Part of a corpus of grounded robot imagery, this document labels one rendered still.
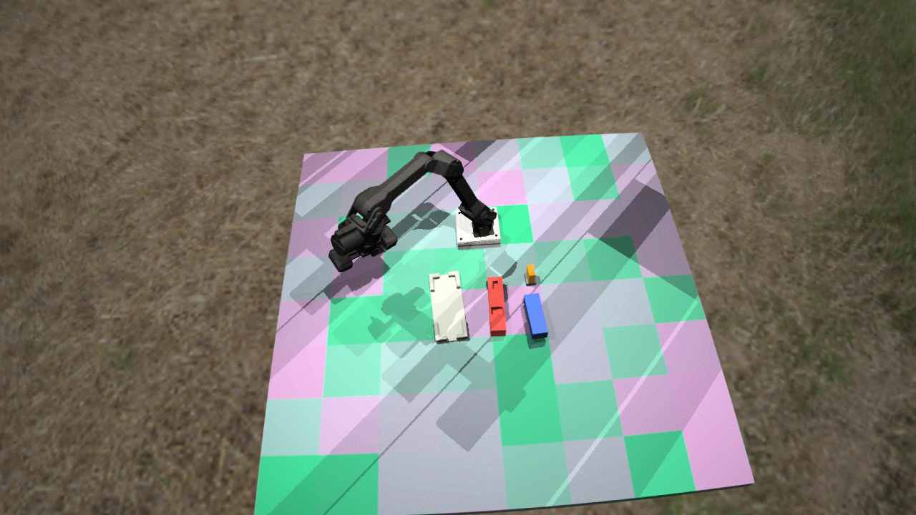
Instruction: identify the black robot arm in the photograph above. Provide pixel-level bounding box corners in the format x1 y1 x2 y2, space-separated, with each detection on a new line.
331 149 497 256

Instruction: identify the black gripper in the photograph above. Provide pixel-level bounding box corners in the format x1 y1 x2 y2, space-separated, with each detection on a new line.
328 225 397 273

